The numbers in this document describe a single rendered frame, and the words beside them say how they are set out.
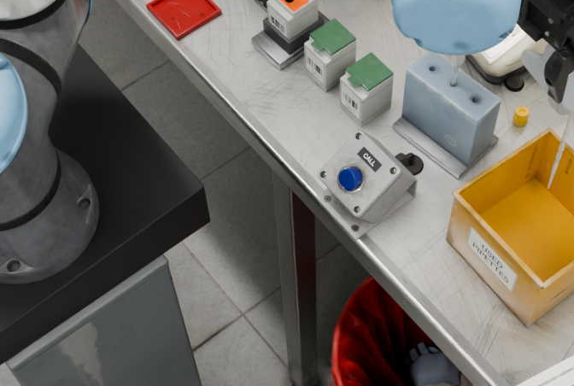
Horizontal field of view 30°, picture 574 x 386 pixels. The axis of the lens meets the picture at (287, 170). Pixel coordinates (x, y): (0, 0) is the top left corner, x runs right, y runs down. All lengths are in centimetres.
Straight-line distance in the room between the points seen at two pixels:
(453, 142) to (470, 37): 56
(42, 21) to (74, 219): 21
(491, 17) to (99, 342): 72
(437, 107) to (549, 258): 20
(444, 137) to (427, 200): 7
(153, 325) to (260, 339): 82
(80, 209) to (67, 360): 19
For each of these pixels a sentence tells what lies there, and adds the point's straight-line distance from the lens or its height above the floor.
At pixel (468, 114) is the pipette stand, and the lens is 115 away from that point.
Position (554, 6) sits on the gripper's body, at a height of 127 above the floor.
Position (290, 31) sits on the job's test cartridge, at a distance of 127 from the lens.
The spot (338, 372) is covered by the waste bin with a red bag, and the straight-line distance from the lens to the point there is 157.
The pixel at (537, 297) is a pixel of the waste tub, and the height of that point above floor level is 95.
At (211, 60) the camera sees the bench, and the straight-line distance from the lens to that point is 131.
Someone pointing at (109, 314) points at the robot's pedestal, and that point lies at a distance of 119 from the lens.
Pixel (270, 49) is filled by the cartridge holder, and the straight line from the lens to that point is 130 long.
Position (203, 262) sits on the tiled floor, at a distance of 215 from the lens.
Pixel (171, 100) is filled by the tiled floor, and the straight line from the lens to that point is 237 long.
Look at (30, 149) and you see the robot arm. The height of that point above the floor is 111.
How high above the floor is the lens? 191
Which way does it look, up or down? 58 degrees down
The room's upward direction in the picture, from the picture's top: 3 degrees counter-clockwise
